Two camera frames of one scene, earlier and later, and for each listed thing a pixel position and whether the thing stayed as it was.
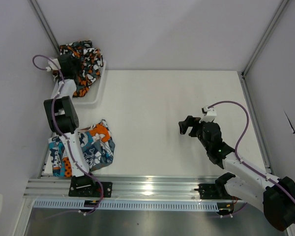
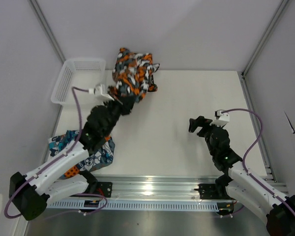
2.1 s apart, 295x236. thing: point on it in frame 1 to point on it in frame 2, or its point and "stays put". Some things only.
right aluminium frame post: (280, 8) stays put
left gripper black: (77, 62) to (126, 103)
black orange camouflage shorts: (92, 61) to (133, 74)
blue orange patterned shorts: (97, 142) stays put
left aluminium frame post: (42, 18) stays put
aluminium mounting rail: (125, 188) stays put
